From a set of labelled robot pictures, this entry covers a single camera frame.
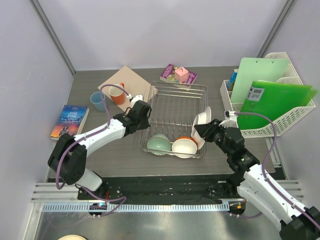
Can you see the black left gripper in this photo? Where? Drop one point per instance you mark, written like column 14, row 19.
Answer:
column 145, row 125

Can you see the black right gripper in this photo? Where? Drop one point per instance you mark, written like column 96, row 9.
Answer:
column 206, row 130

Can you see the orange ceramic mug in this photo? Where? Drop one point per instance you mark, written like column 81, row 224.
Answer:
column 117, row 94

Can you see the metal wire dish rack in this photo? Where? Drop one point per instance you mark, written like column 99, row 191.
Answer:
column 173, row 110

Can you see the blue plastic cup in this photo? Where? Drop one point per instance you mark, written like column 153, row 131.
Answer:
column 98, row 100

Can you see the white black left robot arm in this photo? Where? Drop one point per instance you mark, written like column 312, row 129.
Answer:
column 69, row 156

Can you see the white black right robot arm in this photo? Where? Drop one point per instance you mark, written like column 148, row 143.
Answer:
column 293, row 219

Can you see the orange white ceramic bowl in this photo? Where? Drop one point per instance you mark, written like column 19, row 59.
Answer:
column 184, row 147

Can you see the green ceramic bowl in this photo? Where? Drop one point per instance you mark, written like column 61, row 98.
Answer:
column 159, row 144

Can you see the purple paperback book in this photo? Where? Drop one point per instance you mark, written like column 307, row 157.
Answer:
column 168, row 75

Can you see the blue white carton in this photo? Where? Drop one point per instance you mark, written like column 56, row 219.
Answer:
column 232, row 80

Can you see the pink cube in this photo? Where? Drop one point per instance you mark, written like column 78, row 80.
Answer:
column 181, row 74

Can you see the blue Jane Eyre book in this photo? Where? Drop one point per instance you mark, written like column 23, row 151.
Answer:
column 71, row 120

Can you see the bright green plastic folder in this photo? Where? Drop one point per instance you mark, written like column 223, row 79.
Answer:
column 273, row 99

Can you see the white plastic file organizer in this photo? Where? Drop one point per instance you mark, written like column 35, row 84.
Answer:
column 284, row 122

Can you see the light green clipboard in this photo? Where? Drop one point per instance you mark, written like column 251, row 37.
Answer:
column 255, row 69

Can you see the cream round plate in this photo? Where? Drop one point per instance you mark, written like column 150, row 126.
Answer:
column 72, row 237

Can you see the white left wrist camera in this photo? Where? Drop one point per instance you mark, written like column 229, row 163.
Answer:
column 133, row 99

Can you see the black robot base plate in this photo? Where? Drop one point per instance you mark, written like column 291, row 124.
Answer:
column 169, row 190

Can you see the white slotted cable duct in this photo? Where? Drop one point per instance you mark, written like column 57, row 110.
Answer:
column 132, row 208

